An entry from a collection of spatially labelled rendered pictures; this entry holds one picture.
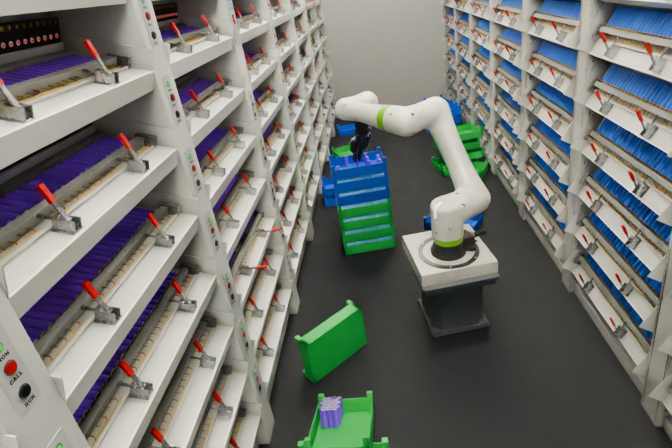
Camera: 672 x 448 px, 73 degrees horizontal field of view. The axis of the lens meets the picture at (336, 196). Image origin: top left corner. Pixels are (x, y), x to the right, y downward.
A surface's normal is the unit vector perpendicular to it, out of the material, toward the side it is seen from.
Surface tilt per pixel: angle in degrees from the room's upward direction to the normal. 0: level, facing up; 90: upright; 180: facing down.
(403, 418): 0
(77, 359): 17
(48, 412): 90
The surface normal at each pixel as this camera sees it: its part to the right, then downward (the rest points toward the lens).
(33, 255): 0.14, -0.89
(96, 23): -0.07, 0.43
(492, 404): -0.14, -0.90
